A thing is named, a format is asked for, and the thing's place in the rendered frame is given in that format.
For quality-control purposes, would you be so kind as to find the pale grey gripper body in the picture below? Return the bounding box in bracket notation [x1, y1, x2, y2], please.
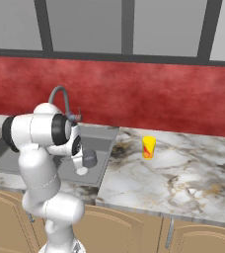
[81, 148, 99, 169]

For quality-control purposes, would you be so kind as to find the grey steel sink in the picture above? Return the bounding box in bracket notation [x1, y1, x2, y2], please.
[0, 123, 120, 187]

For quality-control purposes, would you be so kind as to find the yellow cup with red pattern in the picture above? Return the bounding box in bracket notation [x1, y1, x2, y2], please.
[141, 135, 157, 161]

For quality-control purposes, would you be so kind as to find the small white round object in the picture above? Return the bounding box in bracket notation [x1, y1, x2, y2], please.
[76, 166, 89, 177]

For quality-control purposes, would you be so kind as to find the grey curved tap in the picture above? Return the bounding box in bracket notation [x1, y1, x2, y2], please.
[48, 85, 84, 124]

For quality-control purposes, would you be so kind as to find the tan cupboard door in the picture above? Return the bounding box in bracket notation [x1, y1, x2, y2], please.
[0, 187, 41, 253]
[72, 205, 164, 253]
[165, 218, 225, 253]

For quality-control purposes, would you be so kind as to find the dark framed window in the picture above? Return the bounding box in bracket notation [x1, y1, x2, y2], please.
[0, 0, 225, 68]

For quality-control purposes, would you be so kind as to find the grey cupboard handle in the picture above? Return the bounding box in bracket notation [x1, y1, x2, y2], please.
[164, 218, 176, 250]
[27, 211, 37, 224]

